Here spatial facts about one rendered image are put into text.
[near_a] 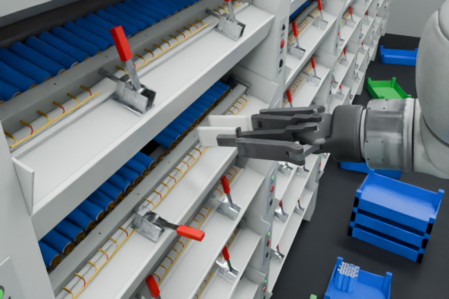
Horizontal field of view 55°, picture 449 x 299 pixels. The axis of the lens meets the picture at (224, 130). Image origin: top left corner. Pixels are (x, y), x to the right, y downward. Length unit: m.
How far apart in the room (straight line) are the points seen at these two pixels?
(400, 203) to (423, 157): 1.42
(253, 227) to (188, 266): 0.36
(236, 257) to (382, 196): 1.03
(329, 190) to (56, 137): 1.86
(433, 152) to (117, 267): 0.39
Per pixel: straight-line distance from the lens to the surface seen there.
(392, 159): 0.54
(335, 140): 0.55
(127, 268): 0.56
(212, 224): 0.87
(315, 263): 1.84
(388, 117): 0.54
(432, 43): 0.37
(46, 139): 0.43
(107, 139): 0.44
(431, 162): 0.53
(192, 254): 0.81
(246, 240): 1.11
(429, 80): 0.39
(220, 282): 1.02
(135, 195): 0.60
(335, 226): 2.01
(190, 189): 0.66
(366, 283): 1.81
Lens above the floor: 1.34
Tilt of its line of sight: 31 degrees down
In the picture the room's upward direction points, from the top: straight up
